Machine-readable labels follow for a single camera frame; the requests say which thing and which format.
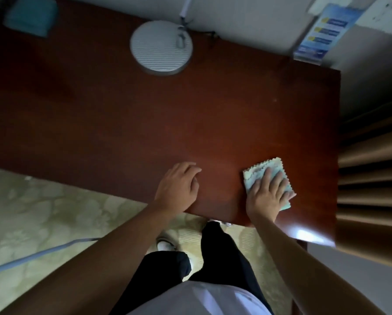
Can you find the person's left hand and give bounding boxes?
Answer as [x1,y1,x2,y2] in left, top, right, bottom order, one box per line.
[154,162,203,214]

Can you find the teal box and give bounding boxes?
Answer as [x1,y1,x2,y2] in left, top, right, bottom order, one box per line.
[4,0,59,38]

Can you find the grey cable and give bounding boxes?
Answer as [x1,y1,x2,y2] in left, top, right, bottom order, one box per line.
[0,237,102,277]

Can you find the white shirt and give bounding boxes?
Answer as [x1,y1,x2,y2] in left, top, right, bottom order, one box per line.
[126,280,269,315]

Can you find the blue leaflet in clear holder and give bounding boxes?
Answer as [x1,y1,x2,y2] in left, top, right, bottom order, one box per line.
[293,3,362,66]

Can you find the white wall socket panel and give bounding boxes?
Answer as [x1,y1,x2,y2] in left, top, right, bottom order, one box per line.
[357,0,392,37]

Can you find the brown pleated curtain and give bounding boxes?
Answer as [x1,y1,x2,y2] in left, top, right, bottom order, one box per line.
[335,103,392,261]

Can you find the person's left forearm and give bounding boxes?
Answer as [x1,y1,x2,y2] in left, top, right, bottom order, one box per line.
[4,201,187,315]

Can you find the person's right forearm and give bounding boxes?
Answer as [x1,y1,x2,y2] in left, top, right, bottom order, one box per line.
[250,213,392,315]

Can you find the pale green cleaning cloth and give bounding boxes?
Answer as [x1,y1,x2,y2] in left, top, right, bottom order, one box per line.
[242,157,296,212]

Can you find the grey round-base desk lamp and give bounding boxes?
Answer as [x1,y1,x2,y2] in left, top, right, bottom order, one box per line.
[130,0,195,76]

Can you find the black trousers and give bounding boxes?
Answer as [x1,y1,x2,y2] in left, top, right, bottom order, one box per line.
[110,221,276,315]

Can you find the person's right hand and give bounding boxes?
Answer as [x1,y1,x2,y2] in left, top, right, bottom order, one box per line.
[246,166,297,224]

